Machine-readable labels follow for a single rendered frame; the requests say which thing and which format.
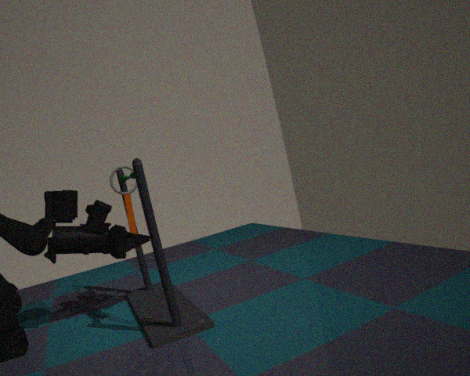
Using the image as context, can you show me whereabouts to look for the grey loop with orange handle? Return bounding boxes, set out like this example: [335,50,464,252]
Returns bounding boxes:
[110,166,137,234]

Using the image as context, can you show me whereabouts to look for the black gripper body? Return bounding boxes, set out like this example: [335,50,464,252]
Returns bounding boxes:
[78,223,126,259]

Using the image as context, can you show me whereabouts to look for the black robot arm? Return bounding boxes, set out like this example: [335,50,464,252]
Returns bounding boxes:
[0,190,112,363]

